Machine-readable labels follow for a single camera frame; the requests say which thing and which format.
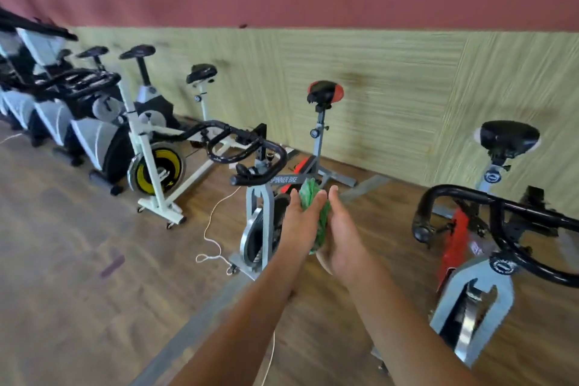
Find person's right hand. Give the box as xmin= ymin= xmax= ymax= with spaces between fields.
xmin=326 ymin=185 xmax=372 ymax=283

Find person's left hand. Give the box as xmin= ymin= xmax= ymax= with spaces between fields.
xmin=280 ymin=186 xmax=329 ymax=260

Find green checkered cleaning cloth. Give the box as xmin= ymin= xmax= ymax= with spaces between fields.
xmin=299 ymin=177 xmax=334 ymax=251

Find red and grey spin bike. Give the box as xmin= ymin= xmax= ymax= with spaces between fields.
xmin=176 ymin=80 xmax=394 ymax=278
xmin=411 ymin=121 xmax=579 ymax=373

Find white bike with yellow flywheel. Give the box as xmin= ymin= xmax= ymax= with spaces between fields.
xmin=34 ymin=83 xmax=264 ymax=229

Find black handlebars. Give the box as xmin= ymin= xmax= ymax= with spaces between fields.
xmin=34 ymin=67 xmax=123 ymax=100

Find person's left forearm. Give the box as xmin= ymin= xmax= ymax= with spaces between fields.
xmin=172 ymin=250 xmax=313 ymax=386

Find person's right forearm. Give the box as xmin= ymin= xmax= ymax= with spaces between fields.
xmin=348 ymin=259 xmax=481 ymax=386

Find black and grey upright bike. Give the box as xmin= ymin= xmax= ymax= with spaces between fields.
xmin=0 ymin=8 xmax=78 ymax=147
xmin=68 ymin=43 xmax=182 ymax=197
xmin=31 ymin=45 xmax=112 ymax=167

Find brown tape patch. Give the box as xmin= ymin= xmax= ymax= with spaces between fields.
xmin=100 ymin=255 xmax=126 ymax=278

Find thin white cable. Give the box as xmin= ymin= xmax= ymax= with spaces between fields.
xmin=194 ymin=185 xmax=277 ymax=386

